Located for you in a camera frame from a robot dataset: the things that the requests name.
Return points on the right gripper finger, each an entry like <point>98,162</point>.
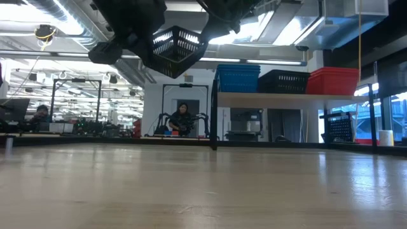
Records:
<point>214,31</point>

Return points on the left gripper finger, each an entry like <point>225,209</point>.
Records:
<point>144,52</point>

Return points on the black plastic slotted basket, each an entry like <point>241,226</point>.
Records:
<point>178,54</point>
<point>283,72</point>
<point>283,86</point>

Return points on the blue plastic slotted basket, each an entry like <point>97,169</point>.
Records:
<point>238,83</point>
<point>238,69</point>

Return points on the red plastic slotted basket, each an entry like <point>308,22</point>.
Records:
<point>332,73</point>
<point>332,68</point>
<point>332,86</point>

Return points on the black background robot arm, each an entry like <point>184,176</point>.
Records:
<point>205,119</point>
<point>160,119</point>

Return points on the wooden shelf with black legs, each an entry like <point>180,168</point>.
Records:
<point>270,100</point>

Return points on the red background box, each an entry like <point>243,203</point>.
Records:
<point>137,128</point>

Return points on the person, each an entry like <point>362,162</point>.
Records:
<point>41,111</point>
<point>182,122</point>

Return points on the black equipment cart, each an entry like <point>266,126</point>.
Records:
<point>245,135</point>

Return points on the dark computer monitor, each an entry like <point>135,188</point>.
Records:
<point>14,109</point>

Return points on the black perforated panel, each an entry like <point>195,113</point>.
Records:
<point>340,128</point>

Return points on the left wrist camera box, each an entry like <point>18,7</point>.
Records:
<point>105,53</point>

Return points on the black background gantry frame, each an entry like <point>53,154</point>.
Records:
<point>76,80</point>
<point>186,85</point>

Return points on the ceiling security camera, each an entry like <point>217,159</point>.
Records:
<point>302,48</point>

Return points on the silver ventilation duct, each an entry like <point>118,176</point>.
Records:
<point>318,22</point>

